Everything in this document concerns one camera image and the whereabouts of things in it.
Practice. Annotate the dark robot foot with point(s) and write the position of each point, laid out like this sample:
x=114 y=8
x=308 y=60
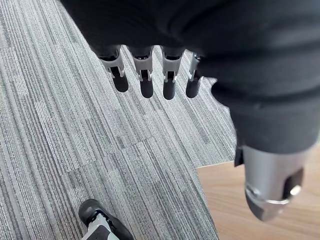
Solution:
x=100 y=215

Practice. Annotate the silver robot leg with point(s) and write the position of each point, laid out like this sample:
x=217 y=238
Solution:
x=98 y=231

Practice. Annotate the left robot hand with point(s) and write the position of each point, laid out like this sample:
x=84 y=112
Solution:
x=225 y=50

